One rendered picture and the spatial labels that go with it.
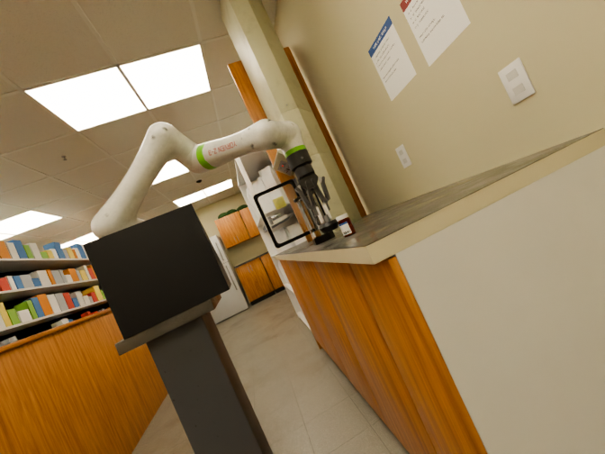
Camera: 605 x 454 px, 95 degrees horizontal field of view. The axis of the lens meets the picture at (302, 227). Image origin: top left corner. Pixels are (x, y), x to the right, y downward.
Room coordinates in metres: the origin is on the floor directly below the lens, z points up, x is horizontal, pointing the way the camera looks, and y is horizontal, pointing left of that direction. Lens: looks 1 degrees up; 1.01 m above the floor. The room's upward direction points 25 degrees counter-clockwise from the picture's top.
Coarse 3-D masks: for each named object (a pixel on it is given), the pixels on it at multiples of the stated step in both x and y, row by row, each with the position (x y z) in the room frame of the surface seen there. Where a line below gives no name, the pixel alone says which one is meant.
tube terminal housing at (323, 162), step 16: (288, 112) 1.62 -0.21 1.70; (304, 112) 1.70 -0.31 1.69; (304, 128) 1.64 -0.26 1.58; (320, 128) 1.80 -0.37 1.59; (304, 144) 1.63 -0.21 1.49; (320, 144) 1.70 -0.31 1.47; (320, 160) 1.64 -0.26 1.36; (320, 176) 1.63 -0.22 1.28; (336, 176) 1.72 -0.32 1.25; (336, 192) 1.64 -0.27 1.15; (336, 208) 1.63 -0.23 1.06; (352, 208) 1.74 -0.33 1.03
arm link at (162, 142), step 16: (160, 128) 1.08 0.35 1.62; (144, 144) 1.08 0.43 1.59; (160, 144) 1.08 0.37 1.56; (176, 144) 1.12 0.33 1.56; (192, 144) 1.18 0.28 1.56; (144, 160) 1.07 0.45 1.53; (160, 160) 1.10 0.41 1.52; (176, 160) 1.19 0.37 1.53; (128, 176) 1.06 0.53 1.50; (144, 176) 1.08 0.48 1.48; (128, 192) 1.06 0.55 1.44; (144, 192) 1.10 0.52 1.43; (112, 208) 1.04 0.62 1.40; (128, 208) 1.06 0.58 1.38; (96, 224) 1.02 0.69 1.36; (112, 224) 1.03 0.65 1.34; (128, 224) 1.08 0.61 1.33
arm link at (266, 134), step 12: (264, 120) 0.97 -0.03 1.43; (240, 132) 1.03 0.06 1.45; (252, 132) 0.97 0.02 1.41; (264, 132) 0.95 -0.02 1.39; (276, 132) 0.97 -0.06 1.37; (204, 144) 1.15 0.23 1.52; (216, 144) 1.10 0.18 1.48; (228, 144) 1.06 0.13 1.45; (240, 144) 1.03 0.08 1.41; (252, 144) 1.00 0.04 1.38; (264, 144) 0.98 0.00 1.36; (276, 144) 1.00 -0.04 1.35; (204, 156) 1.14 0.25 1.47; (216, 156) 1.12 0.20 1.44; (228, 156) 1.10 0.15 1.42; (240, 156) 1.10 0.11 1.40
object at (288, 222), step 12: (276, 192) 1.90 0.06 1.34; (288, 192) 1.90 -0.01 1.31; (264, 204) 1.89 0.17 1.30; (276, 204) 1.89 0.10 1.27; (288, 204) 1.90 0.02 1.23; (276, 216) 1.89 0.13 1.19; (288, 216) 1.90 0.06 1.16; (300, 216) 1.91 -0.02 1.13; (276, 228) 1.89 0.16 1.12; (288, 228) 1.89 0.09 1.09; (300, 228) 1.90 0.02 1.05; (276, 240) 1.88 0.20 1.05
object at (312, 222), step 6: (306, 198) 1.21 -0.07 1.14; (300, 204) 1.22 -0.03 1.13; (318, 204) 1.23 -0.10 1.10; (300, 210) 1.24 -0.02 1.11; (306, 210) 1.21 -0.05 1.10; (312, 210) 1.21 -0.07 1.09; (306, 216) 1.22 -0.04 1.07; (312, 216) 1.21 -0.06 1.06; (306, 222) 1.24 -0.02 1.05; (312, 222) 1.21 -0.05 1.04; (318, 222) 1.21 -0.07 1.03; (312, 228) 1.22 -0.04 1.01; (318, 228) 1.21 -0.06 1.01; (312, 234) 1.23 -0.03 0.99; (318, 234) 1.21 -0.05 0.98
